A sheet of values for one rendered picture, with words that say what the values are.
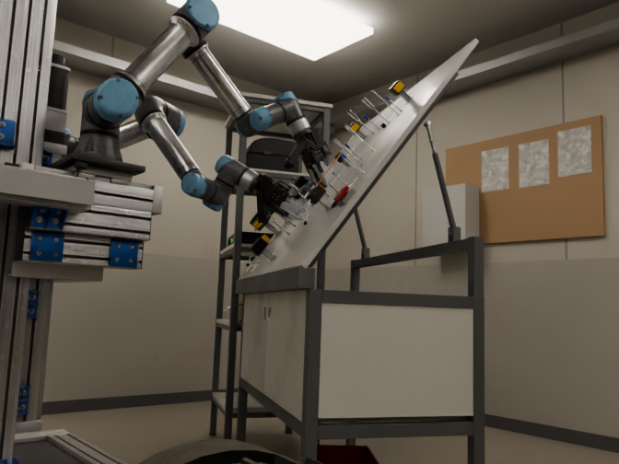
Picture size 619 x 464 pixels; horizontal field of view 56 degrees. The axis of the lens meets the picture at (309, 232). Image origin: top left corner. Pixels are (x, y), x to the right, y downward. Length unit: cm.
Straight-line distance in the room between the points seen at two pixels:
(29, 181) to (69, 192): 10
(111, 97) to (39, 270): 57
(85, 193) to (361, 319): 88
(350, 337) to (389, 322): 14
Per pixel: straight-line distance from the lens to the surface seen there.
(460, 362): 198
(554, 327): 397
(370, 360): 184
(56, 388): 428
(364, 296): 182
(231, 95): 213
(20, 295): 198
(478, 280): 200
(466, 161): 443
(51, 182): 170
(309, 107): 322
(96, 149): 189
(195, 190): 193
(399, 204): 479
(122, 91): 181
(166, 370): 457
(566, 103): 417
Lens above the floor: 74
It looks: 7 degrees up
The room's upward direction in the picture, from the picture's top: 2 degrees clockwise
